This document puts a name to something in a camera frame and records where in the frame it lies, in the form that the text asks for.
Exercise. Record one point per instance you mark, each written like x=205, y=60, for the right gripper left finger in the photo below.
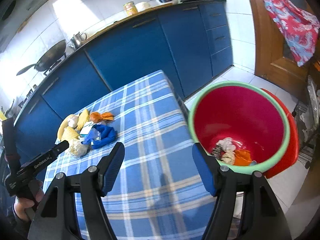
x=56, y=216

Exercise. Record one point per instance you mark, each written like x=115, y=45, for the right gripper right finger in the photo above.
x=261, y=217

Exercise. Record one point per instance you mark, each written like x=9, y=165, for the blue plastic bag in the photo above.
x=100, y=136

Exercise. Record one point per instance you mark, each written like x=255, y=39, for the white pink trash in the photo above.
x=227, y=150

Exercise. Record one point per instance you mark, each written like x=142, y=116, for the large yellow foam net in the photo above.
x=69, y=134

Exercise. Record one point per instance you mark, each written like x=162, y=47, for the orange trash piece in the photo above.
x=242, y=158

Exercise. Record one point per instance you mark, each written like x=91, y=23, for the blue kitchen cabinets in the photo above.
x=189, y=42

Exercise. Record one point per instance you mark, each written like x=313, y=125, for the person's left hand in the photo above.
x=21, y=204

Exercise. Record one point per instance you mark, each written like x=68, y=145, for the white teal paper box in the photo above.
x=89, y=129

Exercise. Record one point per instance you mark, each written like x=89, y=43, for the blue plaid tablecloth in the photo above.
x=158, y=193

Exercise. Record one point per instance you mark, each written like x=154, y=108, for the white garlic bulb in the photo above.
x=73, y=121

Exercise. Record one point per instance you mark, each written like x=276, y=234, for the orange peel piece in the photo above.
x=97, y=117

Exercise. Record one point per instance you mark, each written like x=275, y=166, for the small yellow foam net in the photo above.
x=82, y=119

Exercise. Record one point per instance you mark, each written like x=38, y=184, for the yellow banana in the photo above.
x=63, y=125

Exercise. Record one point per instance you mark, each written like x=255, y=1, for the red bin green rim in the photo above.
x=250, y=116

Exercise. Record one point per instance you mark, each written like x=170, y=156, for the black wok pan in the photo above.
x=48, y=58

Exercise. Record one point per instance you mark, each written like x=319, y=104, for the steel kettle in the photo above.
x=77, y=40

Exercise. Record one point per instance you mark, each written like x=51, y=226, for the wooden door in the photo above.
x=270, y=63

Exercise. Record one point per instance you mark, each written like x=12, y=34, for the yellow food can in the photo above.
x=130, y=8

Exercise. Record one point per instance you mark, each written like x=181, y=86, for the white bowl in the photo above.
x=141, y=6

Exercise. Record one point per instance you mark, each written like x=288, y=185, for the range hood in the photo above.
x=13, y=14

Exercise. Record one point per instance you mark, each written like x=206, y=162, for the red floral cloth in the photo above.
x=299, y=28

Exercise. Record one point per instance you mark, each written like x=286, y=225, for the metal wire rack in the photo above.
x=306, y=116

